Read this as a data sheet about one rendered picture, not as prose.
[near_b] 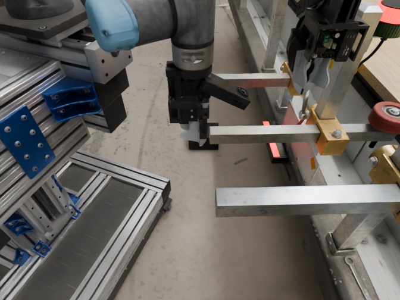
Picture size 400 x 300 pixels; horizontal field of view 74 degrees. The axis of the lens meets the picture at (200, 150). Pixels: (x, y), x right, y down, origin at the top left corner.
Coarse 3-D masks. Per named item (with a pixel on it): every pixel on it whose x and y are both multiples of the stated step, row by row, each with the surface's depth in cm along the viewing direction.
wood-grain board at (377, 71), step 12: (372, 0) 114; (372, 48) 82; (384, 48) 82; (396, 48) 82; (372, 60) 76; (384, 60) 76; (396, 60) 76; (360, 72) 76; (372, 72) 71; (384, 72) 71; (396, 72) 71; (372, 84) 71; (384, 84) 67; (396, 84) 67; (384, 96) 67; (396, 96) 63
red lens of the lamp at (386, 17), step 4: (380, 0) 48; (380, 4) 46; (384, 8) 46; (388, 8) 45; (392, 8) 45; (384, 12) 46; (388, 12) 45; (392, 12) 45; (396, 12) 45; (384, 16) 46; (388, 16) 46; (392, 16) 45; (396, 16) 45; (380, 20) 47; (384, 20) 46; (388, 20) 46; (392, 20) 46; (396, 20) 45
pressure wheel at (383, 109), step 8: (376, 104) 60; (384, 104) 60; (392, 104) 60; (376, 112) 58; (384, 112) 58; (392, 112) 58; (368, 120) 61; (376, 120) 58; (384, 120) 57; (392, 120) 56; (376, 128) 59; (384, 128) 58; (392, 128) 57
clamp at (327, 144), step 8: (312, 112) 64; (312, 120) 64; (320, 120) 62; (328, 120) 62; (336, 120) 62; (320, 128) 60; (328, 128) 60; (336, 128) 60; (320, 136) 60; (328, 136) 58; (344, 136) 58; (320, 144) 60; (328, 144) 58; (336, 144) 58; (344, 144) 58; (320, 152) 60; (328, 152) 60; (336, 152) 60
